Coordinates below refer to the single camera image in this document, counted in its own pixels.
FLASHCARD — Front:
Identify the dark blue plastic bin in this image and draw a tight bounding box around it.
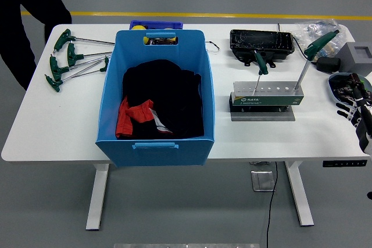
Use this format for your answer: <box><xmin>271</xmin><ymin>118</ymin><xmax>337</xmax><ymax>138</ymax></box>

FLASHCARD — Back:
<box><xmin>129</xmin><ymin>20</ymin><xmax>184</xmax><ymax>31</ymax></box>

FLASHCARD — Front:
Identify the black garment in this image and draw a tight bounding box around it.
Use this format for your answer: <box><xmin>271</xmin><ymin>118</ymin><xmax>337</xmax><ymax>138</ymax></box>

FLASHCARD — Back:
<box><xmin>121</xmin><ymin>59</ymin><xmax>205</xmax><ymax>139</ymax></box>

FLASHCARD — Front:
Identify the small green T-handle hex key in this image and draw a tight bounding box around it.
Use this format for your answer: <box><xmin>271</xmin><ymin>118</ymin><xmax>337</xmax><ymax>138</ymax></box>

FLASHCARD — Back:
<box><xmin>253</xmin><ymin>50</ymin><xmax>269</xmax><ymax>91</ymax></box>

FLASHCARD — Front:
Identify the black plastic tray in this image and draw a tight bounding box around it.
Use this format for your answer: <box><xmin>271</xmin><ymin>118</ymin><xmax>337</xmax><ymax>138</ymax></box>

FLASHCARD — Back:
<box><xmin>229</xmin><ymin>29</ymin><xmax>296</xmax><ymax>68</ymax></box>

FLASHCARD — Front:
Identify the green grey hex key rack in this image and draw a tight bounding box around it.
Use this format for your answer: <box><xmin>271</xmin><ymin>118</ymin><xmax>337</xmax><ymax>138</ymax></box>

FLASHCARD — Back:
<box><xmin>228</xmin><ymin>81</ymin><xmax>305</xmax><ymax>122</ymax></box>

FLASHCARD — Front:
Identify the black table control panel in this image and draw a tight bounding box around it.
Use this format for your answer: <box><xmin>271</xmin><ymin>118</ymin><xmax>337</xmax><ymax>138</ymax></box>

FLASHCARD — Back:
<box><xmin>322</xmin><ymin>159</ymin><xmax>369</xmax><ymax>168</ymax></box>

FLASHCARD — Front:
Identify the clear plastic parts bag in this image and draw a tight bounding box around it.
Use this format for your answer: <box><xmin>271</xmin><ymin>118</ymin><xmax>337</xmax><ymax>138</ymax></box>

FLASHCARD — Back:
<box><xmin>295</xmin><ymin>19</ymin><xmax>346</xmax><ymax>57</ymax></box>

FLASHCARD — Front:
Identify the light blue plastic box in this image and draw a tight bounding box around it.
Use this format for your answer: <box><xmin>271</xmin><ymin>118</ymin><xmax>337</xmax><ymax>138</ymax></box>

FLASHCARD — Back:
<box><xmin>95</xmin><ymin>29</ymin><xmax>216</xmax><ymax>168</ymax></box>

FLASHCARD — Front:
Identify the pale blue oval bowl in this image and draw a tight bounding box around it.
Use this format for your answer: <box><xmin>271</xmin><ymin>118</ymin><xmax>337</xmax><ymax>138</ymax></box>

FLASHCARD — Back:
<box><xmin>327</xmin><ymin>73</ymin><xmax>372</xmax><ymax>106</ymax></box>

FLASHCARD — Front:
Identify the large green T-handle hex key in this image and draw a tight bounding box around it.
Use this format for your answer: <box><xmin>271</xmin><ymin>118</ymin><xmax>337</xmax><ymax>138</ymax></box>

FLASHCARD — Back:
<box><xmin>294</xmin><ymin>29</ymin><xmax>340</xmax><ymax>91</ymax></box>

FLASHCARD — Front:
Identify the white table leg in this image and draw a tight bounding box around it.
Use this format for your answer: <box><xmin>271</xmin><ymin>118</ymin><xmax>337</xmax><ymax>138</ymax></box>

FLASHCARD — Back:
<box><xmin>284</xmin><ymin>161</ymin><xmax>315</xmax><ymax>227</ymax></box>
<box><xmin>85</xmin><ymin>163</ymin><xmax>110</xmax><ymax>231</ymax></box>

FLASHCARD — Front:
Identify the slim green T-handle hex key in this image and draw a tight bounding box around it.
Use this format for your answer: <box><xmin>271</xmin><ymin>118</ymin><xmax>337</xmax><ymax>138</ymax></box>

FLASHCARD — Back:
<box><xmin>71</xmin><ymin>55</ymin><xmax>110</xmax><ymax>79</ymax></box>

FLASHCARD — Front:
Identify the red garment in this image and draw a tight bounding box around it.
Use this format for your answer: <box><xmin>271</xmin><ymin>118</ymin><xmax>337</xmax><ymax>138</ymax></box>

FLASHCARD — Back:
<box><xmin>115</xmin><ymin>96</ymin><xmax>174</xmax><ymax>139</ymax></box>

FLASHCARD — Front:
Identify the taped resistor bundle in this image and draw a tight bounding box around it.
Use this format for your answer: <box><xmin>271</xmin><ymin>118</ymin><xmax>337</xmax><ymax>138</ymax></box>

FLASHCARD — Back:
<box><xmin>318</xmin><ymin>41</ymin><xmax>339</xmax><ymax>57</ymax></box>

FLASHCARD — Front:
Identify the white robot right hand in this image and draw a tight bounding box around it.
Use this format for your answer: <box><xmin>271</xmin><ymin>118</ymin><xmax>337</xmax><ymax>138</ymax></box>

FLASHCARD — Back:
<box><xmin>336</xmin><ymin>84</ymin><xmax>372</xmax><ymax>156</ymax></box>

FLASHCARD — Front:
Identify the grey foam box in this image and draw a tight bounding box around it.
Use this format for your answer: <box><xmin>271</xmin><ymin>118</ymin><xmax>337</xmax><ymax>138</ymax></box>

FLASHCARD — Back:
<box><xmin>338</xmin><ymin>41</ymin><xmax>372</xmax><ymax>76</ymax></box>

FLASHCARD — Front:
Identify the black adapter cable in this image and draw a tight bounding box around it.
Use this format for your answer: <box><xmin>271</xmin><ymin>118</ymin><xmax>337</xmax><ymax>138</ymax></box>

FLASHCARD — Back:
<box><xmin>277</xmin><ymin>23</ymin><xmax>318</xmax><ymax>64</ymax></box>

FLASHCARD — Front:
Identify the dark parts pile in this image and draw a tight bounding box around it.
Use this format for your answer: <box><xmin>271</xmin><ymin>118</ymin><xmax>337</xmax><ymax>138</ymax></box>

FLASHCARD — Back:
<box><xmin>332</xmin><ymin>74</ymin><xmax>372</xmax><ymax>103</ymax></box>

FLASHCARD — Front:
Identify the black power adapter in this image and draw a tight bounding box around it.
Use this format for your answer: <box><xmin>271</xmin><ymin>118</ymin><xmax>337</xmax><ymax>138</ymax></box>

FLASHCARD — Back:
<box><xmin>316</xmin><ymin>57</ymin><xmax>341</xmax><ymax>74</ymax></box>

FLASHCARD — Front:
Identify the person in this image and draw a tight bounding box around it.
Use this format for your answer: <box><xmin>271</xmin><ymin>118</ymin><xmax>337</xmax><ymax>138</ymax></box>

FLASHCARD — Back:
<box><xmin>0</xmin><ymin>0</ymin><xmax>73</xmax><ymax>91</ymax></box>

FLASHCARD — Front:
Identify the metal floor plate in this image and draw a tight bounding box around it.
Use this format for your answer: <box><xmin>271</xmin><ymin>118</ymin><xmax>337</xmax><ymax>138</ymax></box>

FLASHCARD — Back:
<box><xmin>251</xmin><ymin>170</ymin><xmax>276</xmax><ymax>192</ymax></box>

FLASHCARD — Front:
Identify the black floor cable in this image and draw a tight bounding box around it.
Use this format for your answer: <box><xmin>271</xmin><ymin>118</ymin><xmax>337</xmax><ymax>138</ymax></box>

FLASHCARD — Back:
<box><xmin>266</xmin><ymin>161</ymin><xmax>279</xmax><ymax>248</ymax></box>

